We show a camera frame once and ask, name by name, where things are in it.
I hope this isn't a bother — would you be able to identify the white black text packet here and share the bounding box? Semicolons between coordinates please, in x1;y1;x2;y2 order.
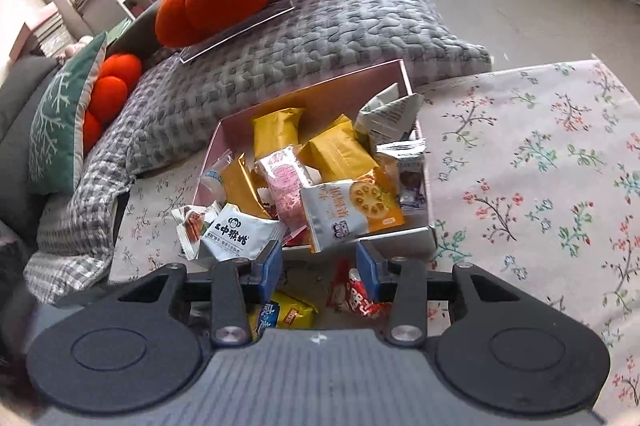
200;204;288;261

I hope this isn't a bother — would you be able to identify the red white candy packet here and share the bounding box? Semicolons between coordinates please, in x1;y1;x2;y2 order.
326;258;392;319

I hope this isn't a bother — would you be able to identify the yellow chips bag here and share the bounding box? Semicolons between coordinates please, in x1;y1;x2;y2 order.
248;290;317;336

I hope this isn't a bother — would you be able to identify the white triangular snack packet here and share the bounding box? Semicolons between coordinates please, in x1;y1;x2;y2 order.
171;201;220;261

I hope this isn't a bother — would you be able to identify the white orange lotus packet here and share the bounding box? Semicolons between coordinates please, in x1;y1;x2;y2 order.
300;167;405;253

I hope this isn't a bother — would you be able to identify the white blue snack packet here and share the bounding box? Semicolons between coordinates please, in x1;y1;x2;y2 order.
200;168;226;199

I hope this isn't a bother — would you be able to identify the pink peach oolong snack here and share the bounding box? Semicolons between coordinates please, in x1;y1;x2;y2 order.
257;145;314;236

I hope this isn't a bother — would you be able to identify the white purple snack packet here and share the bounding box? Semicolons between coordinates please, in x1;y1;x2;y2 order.
375;139;426;215

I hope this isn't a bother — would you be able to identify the yellow snack packet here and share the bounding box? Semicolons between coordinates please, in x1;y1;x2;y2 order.
297;114;378;182
253;107;305;159

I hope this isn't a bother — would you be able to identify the white newspaper print packet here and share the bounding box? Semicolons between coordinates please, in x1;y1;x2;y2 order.
354;83;423;152

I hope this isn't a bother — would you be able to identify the gold foil candy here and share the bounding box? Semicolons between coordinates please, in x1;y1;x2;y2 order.
220;154;271;219

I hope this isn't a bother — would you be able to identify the pink cardboard box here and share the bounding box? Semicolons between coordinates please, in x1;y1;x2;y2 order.
193;60;437;258

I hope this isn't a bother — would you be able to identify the floral tablecloth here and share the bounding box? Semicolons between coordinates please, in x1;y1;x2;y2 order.
106;57;640;422

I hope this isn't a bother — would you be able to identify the green snowflake pillow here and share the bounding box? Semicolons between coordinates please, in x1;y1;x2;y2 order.
28;34;107;195

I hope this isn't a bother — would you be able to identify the small orange pumpkin cushion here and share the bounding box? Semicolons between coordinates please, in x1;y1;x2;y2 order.
82;54;143;154

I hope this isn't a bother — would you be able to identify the grey checked quilt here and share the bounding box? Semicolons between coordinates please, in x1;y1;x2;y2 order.
24;0;491;303

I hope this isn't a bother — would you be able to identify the clear acrylic board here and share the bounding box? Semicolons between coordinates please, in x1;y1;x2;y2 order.
179;0;295;64

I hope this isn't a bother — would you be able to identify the grey sofa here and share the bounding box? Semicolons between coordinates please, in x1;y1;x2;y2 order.
0;0;166;257

